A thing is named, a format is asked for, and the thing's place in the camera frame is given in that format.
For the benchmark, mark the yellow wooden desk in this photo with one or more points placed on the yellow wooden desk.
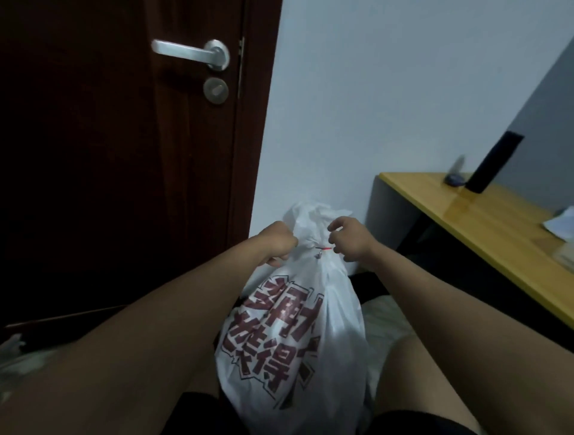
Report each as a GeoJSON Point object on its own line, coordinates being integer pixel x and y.
{"type": "Point", "coordinates": [493, 215]}

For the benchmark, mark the small dark round case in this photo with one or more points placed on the small dark round case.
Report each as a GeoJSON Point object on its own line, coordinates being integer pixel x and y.
{"type": "Point", "coordinates": [455, 180]}

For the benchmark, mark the person's left leg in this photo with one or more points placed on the person's left leg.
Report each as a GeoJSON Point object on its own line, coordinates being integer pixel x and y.
{"type": "Point", "coordinates": [204, 376]}

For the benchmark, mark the person's right hand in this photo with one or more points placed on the person's right hand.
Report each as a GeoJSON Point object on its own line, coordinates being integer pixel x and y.
{"type": "Point", "coordinates": [356, 239]}

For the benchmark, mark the silver thumb-turn lock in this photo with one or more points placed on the silver thumb-turn lock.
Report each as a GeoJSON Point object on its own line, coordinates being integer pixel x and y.
{"type": "Point", "coordinates": [215, 91]}

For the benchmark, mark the person's leg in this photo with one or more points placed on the person's leg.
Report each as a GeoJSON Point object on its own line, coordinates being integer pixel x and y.
{"type": "Point", "coordinates": [204, 376]}
{"type": "Point", "coordinates": [417, 381]}

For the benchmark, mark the silver door latch plate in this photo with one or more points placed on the silver door latch plate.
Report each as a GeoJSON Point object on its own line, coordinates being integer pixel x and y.
{"type": "Point", "coordinates": [241, 67]}

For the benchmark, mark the person's right forearm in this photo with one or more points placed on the person's right forearm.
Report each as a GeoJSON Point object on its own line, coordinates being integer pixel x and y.
{"type": "Point", "coordinates": [471, 340]}

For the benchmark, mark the person's left hand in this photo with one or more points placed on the person's left hand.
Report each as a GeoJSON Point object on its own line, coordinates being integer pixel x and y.
{"type": "Point", "coordinates": [279, 242]}

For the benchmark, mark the dark brown wooden door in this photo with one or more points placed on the dark brown wooden door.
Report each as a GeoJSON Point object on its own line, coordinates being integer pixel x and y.
{"type": "Point", "coordinates": [255, 112]}

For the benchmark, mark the white tissue sheet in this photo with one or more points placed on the white tissue sheet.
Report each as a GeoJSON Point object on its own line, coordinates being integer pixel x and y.
{"type": "Point", "coordinates": [560, 222]}

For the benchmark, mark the black shorts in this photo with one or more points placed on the black shorts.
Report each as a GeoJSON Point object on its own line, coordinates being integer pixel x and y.
{"type": "Point", "coordinates": [197, 417]}

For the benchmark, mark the white bag with red print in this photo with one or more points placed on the white bag with red print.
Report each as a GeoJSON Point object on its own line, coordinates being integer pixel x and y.
{"type": "Point", "coordinates": [332, 358]}

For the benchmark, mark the person's right leg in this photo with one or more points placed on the person's right leg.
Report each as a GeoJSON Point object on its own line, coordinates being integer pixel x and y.
{"type": "Point", "coordinates": [417, 381]}

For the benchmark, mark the black cylindrical bottle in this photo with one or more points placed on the black cylindrical bottle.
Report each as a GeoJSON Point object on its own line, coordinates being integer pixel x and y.
{"type": "Point", "coordinates": [493, 163]}

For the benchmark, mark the person's left forearm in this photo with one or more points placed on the person's left forearm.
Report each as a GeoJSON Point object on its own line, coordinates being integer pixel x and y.
{"type": "Point", "coordinates": [134, 349]}

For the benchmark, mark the grey woven sack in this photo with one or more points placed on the grey woven sack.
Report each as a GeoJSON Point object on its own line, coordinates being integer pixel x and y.
{"type": "Point", "coordinates": [385, 322]}

